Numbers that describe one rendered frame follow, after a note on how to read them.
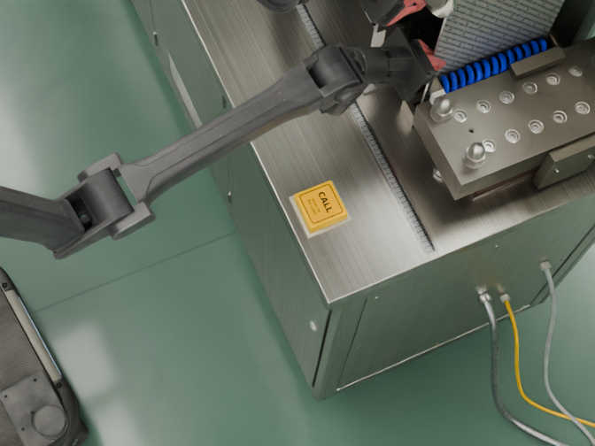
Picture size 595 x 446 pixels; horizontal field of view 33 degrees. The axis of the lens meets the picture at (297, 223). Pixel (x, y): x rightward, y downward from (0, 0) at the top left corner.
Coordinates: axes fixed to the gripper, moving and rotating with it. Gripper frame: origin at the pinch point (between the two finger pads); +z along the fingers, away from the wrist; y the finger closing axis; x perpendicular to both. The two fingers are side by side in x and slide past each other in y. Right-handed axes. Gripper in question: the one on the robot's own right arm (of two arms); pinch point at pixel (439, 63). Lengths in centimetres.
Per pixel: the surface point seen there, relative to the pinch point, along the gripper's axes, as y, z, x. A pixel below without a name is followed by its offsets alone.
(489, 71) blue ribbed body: 3.4, 8.4, 1.8
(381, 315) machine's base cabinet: 26, 5, -44
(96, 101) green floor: -78, 13, -116
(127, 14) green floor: -101, 29, -107
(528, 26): 0.3, 13.3, 9.5
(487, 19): 0.3, 1.0, 11.4
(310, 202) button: 8.9, -15.9, -25.7
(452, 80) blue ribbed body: 2.7, 2.6, -1.3
